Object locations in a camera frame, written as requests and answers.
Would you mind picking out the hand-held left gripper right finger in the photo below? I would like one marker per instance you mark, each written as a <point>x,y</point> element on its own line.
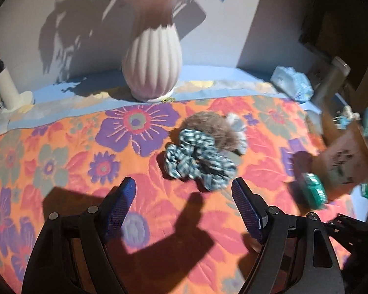
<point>248,211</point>

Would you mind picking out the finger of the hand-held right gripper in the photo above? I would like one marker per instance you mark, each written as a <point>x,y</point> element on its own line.
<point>343,225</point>

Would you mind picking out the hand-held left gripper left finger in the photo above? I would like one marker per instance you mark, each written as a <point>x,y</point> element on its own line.
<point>119,211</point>

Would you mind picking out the brown cardboard box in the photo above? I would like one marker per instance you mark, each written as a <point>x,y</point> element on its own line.
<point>346,162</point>

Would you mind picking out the plaid scrunchie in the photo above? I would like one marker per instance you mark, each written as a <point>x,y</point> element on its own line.
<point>196,159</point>

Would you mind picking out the small green packet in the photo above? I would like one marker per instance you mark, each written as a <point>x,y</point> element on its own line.
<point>314,190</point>

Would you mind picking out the floral tablecloth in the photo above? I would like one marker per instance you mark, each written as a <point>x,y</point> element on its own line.
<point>79,159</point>

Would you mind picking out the brown furry scrunchie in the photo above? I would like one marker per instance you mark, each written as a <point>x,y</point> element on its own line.
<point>208,125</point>

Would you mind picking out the blue white tissue pack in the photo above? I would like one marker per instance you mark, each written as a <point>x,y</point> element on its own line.
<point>293,82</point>

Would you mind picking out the white ribbed vase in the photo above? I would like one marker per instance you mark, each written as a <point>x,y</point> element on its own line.
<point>153,64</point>

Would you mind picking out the white cylinder stand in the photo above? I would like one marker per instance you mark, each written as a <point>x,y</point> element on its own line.
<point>4,76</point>

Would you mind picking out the dark wooden furniture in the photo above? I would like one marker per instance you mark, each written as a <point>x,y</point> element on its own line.
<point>340,36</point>

